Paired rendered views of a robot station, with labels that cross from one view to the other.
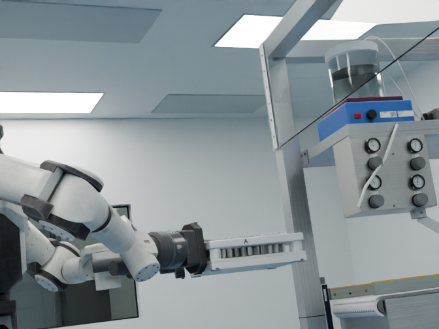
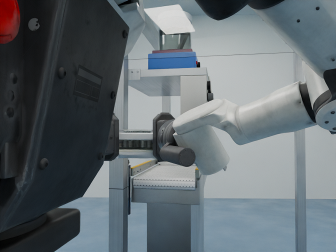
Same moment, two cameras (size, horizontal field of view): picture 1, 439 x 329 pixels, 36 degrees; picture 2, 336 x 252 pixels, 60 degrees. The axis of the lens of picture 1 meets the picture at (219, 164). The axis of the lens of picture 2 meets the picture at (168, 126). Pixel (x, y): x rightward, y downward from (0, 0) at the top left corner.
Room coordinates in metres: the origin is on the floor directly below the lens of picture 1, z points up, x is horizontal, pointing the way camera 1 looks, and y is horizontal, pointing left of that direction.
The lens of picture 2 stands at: (1.35, 0.75, 1.01)
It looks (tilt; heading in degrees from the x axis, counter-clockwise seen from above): 2 degrees up; 296
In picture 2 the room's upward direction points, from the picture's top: straight up
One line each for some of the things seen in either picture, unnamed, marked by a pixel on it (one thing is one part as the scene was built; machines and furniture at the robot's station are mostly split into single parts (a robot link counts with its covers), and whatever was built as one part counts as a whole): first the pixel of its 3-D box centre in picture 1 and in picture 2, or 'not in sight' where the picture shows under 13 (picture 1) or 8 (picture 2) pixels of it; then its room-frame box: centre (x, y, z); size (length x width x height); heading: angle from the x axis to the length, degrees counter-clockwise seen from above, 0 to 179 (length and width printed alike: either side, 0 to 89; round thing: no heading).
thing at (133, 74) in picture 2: (304, 158); (134, 74); (1.99, -0.25, 1.25); 0.05 x 0.01 x 0.04; 16
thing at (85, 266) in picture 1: (99, 261); not in sight; (1.82, 0.35, 1.01); 0.13 x 0.07 x 0.09; 37
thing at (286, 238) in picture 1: (243, 245); (146, 136); (1.80, -0.03, 1.00); 0.25 x 0.24 x 0.02; 16
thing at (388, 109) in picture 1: (364, 120); (176, 64); (1.88, -0.42, 1.32); 0.21 x 0.20 x 0.09; 16
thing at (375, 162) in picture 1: (375, 161); (210, 95); (1.71, -0.39, 1.17); 0.03 x 0.02 x 0.04; 106
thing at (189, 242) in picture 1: (179, 249); (172, 137); (1.64, 0.12, 1.00); 0.12 x 0.10 x 0.13; 138
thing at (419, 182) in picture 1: (417, 181); not in sight; (1.75, -0.50, 1.11); 0.04 x 0.01 x 0.04; 106
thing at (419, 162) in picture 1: (417, 161); not in sight; (1.75, -0.51, 1.16); 0.03 x 0.02 x 0.04; 106
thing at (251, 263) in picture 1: (245, 264); (146, 151); (1.80, -0.03, 0.96); 0.24 x 0.24 x 0.02; 16
